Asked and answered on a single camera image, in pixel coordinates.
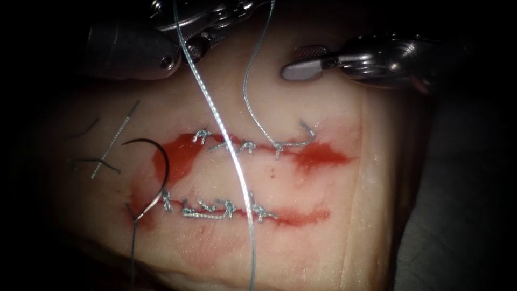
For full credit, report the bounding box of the blue stitching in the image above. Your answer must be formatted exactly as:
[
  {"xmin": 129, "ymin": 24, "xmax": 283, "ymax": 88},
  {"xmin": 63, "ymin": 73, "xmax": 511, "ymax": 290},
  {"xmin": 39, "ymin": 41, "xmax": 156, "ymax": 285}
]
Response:
[
  {"xmin": 160, "ymin": 189, "xmax": 280, "ymax": 224},
  {"xmin": 192, "ymin": 118, "xmax": 318, "ymax": 161}
]

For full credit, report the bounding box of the right arm needle driver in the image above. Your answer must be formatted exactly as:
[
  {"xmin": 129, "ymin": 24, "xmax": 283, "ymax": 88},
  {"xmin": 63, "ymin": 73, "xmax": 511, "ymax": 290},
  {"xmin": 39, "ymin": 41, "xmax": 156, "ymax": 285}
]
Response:
[{"xmin": 336, "ymin": 33, "xmax": 432, "ymax": 89}]

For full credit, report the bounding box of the grey cloth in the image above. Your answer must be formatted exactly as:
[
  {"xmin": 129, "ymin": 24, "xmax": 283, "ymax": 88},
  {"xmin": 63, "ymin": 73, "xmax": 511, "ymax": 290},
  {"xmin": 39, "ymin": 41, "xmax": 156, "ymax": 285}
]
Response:
[{"xmin": 394, "ymin": 91, "xmax": 517, "ymax": 291}]

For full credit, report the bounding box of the left arm needle driver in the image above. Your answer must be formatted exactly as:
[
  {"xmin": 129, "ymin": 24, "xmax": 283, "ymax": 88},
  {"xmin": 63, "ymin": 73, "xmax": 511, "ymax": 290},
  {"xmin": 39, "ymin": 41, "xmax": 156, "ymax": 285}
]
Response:
[{"xmin": 150, "ymin": 0, "xmax": 261, "ymax": 65}]

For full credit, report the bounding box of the right arm needle driver jaw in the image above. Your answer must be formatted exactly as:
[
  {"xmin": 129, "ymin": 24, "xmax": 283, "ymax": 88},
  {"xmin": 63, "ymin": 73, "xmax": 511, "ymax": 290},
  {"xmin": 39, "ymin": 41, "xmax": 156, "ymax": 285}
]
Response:
[
  {"xmin": 281, "ymin": 56, "xmax": 340, "ymax": 82},
  {"xmin": 292, "ymin": 44, "xmax": 333, "ymax": 63}
]

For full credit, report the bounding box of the curved needle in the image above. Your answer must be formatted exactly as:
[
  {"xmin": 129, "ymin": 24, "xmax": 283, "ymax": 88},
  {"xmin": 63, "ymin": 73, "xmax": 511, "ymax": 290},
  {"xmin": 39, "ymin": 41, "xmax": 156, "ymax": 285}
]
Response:
[{"xmin": 120, "ymin": 138, "xmax": 170, "ymax": 222}]

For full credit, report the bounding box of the tissue pad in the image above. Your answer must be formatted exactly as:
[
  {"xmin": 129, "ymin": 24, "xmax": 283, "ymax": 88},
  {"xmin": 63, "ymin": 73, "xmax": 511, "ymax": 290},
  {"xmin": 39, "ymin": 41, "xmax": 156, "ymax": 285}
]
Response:
[{"xmin": 40, "ymin": 12, "xmax": 409, "ymax": 291}]

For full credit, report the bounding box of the cut blue thread piece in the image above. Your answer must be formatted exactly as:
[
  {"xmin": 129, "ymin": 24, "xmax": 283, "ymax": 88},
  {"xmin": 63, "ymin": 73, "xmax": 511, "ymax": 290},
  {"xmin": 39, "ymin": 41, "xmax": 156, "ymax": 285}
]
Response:
[
  {"xmin": 72, "ymin": 156, "xmax": 122, "ymax": 175},
  {"xmin": 90, "ymin": 100, "xmax": 141, "ymax": 179}
]

